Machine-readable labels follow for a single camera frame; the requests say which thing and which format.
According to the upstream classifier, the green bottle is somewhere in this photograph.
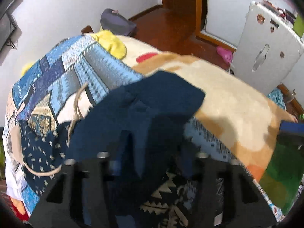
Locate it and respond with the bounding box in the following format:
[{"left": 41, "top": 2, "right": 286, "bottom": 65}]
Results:
[{"left": 293, "top": 14, "right": 304, "bottom": 38}]

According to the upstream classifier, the yellow pillow at headboard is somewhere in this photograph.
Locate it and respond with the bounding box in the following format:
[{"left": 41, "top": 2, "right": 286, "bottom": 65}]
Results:
[{"left": 20, "top": 61, "right": 35, "bottom": 77}]

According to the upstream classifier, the small black wall monitor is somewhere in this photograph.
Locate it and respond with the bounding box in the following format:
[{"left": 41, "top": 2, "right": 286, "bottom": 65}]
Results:
[{"left": 1, "top": 12, "right": 22, "bottom": 60}]

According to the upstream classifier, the pink object on floor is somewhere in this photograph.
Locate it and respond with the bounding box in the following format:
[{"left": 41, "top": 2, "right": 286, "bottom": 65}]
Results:
[{"left": 216, "top": 46, "right": 233, "bottom": 65}]

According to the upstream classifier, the beige orange fleece blanket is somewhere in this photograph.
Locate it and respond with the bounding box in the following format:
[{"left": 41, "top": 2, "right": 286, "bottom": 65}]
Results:
[{"left": 111, "top": 34, "right": 304, "bottom": 217}]

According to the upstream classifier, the navy patterned hooded garment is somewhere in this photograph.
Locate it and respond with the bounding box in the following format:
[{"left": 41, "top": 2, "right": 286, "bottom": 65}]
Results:
[{"left": 19, "top": 72, "right": 205, "bottom": 227}]

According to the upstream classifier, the yellow cloth on bed edge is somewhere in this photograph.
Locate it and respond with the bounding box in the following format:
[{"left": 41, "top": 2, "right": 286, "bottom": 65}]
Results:
[{"left": 90, "top": 30, "right": 127, "bottom": 60}]

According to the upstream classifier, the white cardboard box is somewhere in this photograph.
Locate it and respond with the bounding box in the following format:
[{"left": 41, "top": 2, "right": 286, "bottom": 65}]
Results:
[{"left": 232, "top": 1, "right": 303, "bottom": 95}]

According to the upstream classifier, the blue patchwork bedspread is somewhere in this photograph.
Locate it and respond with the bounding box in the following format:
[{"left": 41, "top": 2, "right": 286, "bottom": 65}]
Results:
[{"left": 2, "top": 34, "right": 241, "bottom": 217}]

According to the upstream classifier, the grey backpack on floor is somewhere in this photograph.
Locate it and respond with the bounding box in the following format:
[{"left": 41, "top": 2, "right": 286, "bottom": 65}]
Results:
[{"left": 100, "top": 8, "right": 137, "bottom": 36}]

